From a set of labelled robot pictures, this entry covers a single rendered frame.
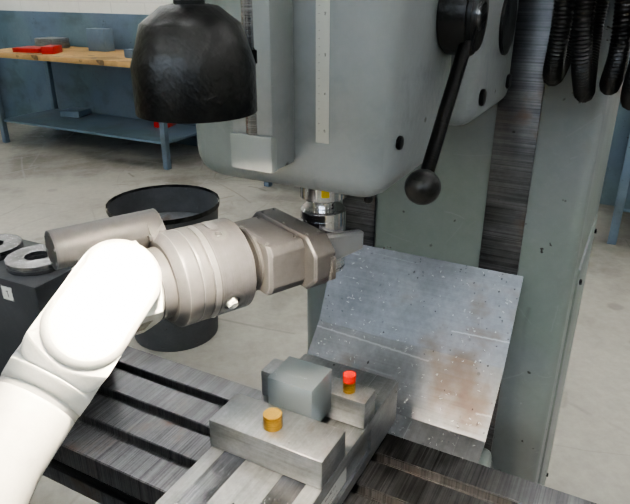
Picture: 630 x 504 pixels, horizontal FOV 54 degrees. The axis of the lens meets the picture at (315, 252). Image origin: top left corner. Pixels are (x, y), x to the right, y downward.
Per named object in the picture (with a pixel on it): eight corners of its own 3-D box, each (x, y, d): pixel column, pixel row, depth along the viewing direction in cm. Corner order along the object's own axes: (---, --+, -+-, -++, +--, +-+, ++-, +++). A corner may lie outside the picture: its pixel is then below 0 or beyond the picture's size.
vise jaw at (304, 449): (321, 491, 67) (321, 462, 65) (210, 446, 73) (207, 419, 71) (345, 457, 71) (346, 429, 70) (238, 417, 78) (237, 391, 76)
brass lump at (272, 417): (276, 434, 69) (275, 422, 68) (259, 428, 70) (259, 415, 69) (286, 423, 71) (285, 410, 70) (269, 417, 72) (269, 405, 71)
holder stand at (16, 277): (57, 398, 93) (32, 279, 85) (-41, 362, 102) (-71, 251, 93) (113, 358, 103) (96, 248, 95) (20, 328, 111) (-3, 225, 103)
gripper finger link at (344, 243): (358, 251, 66) (311, 265, 62) (359, 223, 64) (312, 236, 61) (368, 256, 65) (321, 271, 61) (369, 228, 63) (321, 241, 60)
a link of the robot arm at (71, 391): (178, 265, 50) (85, 413, 43) (151, 298, 57) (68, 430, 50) (108, 220, 49) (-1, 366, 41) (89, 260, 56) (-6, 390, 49)
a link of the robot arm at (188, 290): (229, 302, 52) (96, 344, 46) (191, 334, 61) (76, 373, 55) (182, 184, 54) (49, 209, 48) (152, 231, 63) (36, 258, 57)
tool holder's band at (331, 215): (348, 222, 62) (348, 213, 62) (301, 224, 62) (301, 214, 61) (342, 207, 66) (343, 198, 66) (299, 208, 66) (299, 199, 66)
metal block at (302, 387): (311, 433, 73) (311, 391, 70) (268, 417, 75) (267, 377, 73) (331, 408, 77) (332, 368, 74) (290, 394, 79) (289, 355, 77)
